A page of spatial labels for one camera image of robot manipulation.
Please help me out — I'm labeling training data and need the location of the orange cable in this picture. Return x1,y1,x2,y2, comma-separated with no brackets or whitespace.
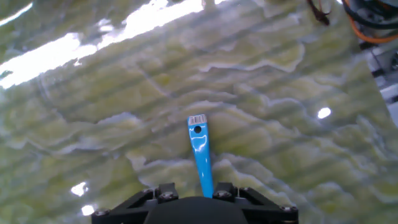
341,0,398,44

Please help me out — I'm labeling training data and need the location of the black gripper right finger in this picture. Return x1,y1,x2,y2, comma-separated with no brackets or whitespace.
213,182,299,224

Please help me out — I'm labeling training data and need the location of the dark red wire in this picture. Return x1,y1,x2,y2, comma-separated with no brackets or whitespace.
306,0,331,26

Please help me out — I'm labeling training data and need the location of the metal corner bracket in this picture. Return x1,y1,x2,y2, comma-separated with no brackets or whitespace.
366,46,398,78

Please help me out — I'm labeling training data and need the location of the black cable by frame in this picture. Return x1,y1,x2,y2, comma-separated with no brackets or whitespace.
343,0,398,30

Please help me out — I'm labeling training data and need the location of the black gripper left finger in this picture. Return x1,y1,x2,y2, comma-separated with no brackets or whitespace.
91,182,180,224

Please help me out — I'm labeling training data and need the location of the green marble pattern mat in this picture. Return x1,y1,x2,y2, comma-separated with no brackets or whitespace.
0,0,398,224

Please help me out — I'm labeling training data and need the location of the blue-handled brown bristle brush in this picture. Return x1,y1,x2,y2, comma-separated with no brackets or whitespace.
187,114,215,199

